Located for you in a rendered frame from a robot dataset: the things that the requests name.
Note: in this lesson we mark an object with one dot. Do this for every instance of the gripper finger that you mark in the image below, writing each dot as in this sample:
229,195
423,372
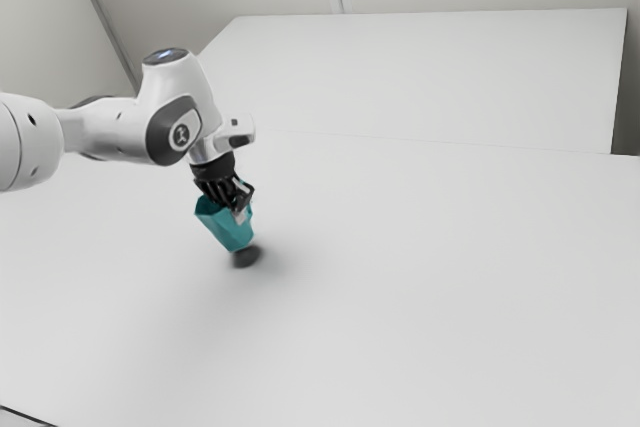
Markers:
243,202

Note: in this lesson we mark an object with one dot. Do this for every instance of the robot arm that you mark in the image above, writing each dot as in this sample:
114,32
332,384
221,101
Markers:
100,122

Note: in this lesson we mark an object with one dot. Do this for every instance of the teal faceted mug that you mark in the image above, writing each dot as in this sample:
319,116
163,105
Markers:
227,227

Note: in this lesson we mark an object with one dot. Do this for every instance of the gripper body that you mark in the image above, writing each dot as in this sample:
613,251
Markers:
214,176

